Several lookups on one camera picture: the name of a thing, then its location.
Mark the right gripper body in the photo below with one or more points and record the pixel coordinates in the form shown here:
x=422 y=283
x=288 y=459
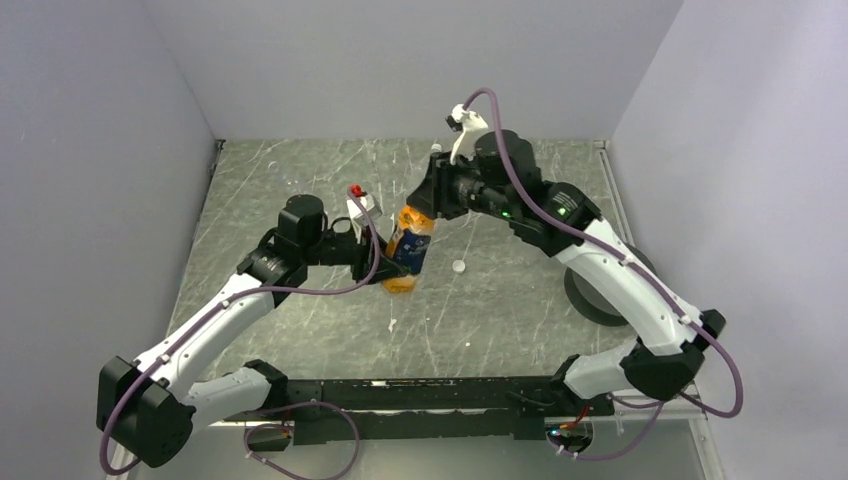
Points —
x=464 y=191

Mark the orange juice bottle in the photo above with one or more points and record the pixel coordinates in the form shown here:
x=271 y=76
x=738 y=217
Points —
x=408 y=247

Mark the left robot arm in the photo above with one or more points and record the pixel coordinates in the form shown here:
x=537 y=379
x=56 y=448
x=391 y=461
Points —
x=148 y=407

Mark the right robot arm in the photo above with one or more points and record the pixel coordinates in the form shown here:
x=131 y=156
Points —
x=561 y=221

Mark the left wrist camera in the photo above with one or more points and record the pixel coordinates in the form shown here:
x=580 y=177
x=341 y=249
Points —
x=363 y=211

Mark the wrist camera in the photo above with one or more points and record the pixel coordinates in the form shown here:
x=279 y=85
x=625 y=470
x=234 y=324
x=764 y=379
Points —
x=363 y=211
x=470 y=127

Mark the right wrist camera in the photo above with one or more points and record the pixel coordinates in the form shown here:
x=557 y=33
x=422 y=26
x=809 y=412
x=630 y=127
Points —
x=470 y=127

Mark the aluminium frame rail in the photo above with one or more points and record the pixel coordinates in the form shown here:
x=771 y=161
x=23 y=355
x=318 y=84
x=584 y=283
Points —
x=507 y=314

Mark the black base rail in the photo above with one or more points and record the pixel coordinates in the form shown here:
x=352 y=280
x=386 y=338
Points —
x=520 y=407

